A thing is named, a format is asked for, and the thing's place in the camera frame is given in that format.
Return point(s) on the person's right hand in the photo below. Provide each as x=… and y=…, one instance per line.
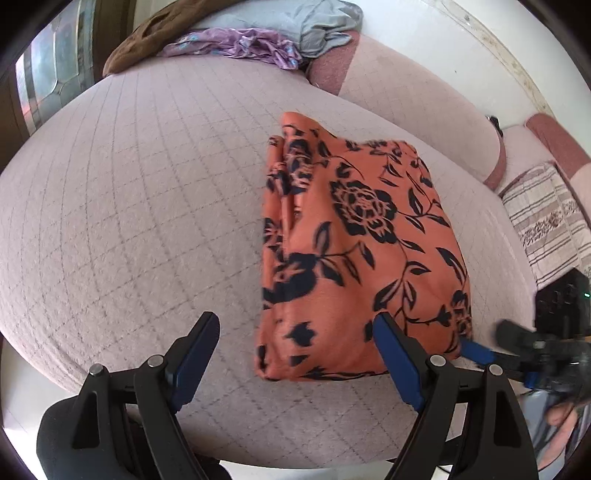
x=561, y=415

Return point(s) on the pink sofa back cushion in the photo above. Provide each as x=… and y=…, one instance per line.
x=415, y=101
x=554, y=138

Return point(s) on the striped floral pillow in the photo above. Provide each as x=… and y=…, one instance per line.
x=549, y=221

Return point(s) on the glass window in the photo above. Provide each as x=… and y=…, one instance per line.
x=51, y=69

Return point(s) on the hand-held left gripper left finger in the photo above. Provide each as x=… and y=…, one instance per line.
x=196, y=360

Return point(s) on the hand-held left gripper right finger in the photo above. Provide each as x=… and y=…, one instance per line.
x=397, y=364

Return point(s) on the pink quilted sofa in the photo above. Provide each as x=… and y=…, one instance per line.
x=138, y=207

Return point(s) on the grey cloth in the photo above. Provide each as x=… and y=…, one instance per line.
x=318, y=23

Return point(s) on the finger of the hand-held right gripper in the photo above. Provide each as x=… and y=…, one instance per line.
x=478, y=351
x=515, y=334

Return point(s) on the purple patterned cloth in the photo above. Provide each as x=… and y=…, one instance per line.
x=240, y=46

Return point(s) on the orange black floral garment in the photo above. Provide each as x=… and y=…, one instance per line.
x=369, y=258

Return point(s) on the small black object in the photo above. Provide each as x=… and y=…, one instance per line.
x=496, y=125

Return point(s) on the brown cloth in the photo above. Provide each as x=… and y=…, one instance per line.
x=152, y=41

